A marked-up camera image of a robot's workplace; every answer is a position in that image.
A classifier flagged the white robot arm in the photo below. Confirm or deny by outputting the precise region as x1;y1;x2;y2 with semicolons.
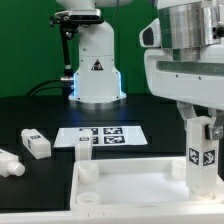
54;0;224;140

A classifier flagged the white frame rail front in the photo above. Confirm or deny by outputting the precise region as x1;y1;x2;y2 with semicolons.
0;204;224;224

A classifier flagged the white marker plate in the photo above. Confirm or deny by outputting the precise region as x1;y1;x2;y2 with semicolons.
54;126;148;148

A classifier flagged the white desk top tray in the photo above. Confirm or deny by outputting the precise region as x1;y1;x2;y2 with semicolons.
70;157;224;211

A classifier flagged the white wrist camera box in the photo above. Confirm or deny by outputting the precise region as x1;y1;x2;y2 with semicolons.
139;18;161;48

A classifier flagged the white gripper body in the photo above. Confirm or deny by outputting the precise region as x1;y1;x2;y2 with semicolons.
144;45;224;110

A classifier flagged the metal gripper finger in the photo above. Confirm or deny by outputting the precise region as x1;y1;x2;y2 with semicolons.
205;108;224;141
177;101;196;129

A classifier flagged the black cable at base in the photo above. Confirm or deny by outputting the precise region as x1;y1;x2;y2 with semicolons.
25;78;75;97

